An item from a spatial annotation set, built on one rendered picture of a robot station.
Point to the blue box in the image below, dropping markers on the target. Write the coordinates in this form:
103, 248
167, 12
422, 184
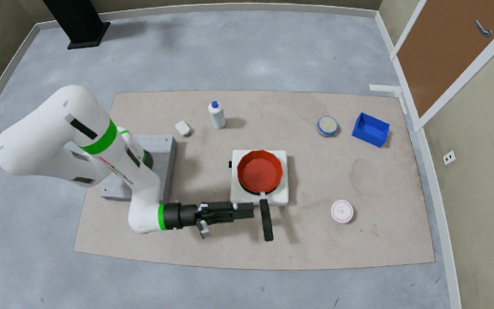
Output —
371, 130

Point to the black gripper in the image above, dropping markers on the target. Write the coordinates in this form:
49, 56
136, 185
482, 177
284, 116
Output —
220, 210

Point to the white plastic bottle with blue cap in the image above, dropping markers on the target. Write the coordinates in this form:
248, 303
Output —
215, 108

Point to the red frying pan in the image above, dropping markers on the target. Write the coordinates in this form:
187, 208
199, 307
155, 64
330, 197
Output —
260, 171

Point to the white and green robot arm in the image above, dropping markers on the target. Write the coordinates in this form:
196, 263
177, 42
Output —
74, 114

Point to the white and pink yogurt cup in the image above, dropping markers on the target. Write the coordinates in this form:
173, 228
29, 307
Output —
342, 211

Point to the round tin with blue lid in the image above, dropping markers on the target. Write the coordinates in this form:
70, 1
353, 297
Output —
327, 125

